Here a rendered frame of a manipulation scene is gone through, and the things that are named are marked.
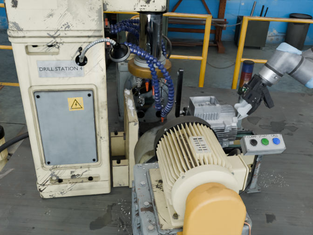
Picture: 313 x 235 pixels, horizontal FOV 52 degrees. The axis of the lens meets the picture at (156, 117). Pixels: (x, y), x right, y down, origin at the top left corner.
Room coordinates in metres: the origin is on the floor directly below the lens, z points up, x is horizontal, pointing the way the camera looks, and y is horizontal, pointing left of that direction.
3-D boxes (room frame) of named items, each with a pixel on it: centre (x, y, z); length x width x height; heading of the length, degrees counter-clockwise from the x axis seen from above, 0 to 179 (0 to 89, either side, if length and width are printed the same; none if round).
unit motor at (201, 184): (0.64, -0.14, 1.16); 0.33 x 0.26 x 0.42; 10
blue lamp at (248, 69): (1.65, -0.48, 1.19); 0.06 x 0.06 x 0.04
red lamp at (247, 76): (1.65, -0.48, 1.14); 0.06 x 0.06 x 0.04
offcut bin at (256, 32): (5.95, -1.68, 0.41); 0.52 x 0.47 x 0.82; 88
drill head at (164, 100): (1.59, 0.06, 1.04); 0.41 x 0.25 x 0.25; 10
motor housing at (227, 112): (1.31, -0.26, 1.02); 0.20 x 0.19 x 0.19; 100
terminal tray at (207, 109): (1.30, -0.22, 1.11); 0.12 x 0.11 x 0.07; 100
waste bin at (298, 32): (6.00, -2.52, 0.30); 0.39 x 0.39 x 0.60
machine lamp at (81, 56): (0.99, 0.18, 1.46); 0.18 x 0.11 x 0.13; 100
